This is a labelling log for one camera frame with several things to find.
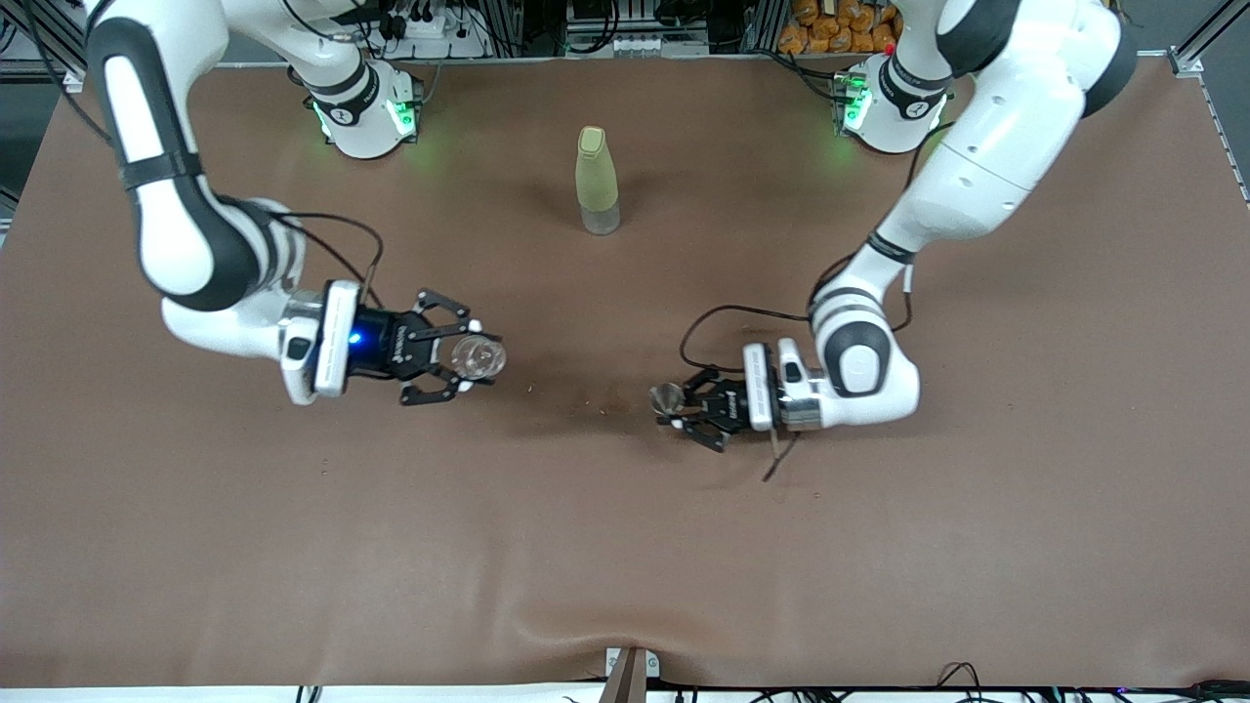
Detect clear glass measuring cup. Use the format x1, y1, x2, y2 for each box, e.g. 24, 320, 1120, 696
451, 334, 508, 382

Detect brown table cloth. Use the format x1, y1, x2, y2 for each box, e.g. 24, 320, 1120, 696
0, 54, 1250, 689

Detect yellow-green bottle with cap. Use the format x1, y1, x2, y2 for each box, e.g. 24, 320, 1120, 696
574, 125, 622, 237

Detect white power strip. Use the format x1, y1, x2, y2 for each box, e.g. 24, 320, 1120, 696
566, 34, 709, 58
386, 5, 489, 60

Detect orange snack bags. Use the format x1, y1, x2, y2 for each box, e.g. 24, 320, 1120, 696
778, 0, 904, 55

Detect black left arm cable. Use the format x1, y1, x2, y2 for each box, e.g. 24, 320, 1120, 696
681, 122, 914, 484

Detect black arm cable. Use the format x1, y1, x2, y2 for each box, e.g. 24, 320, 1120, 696
20, 0, 384, 309
681, 122, 914, 484

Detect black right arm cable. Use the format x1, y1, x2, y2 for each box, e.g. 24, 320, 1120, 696
20, 0, 384, 309

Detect white table edge bracket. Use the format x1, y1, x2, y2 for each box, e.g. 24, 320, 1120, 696
605, 646, 661, 680

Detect aluminium frame post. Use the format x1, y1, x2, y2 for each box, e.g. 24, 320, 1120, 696
1167, 0, 1250, 79
0, 0, 94, 94

